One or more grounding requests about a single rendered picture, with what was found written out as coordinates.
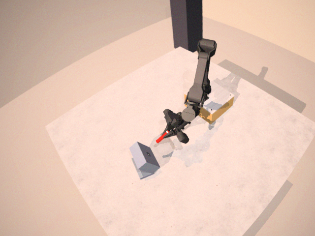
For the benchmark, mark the red peg with white band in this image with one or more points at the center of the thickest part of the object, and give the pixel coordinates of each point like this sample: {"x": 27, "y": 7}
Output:
{"x": 161, "y": 138}

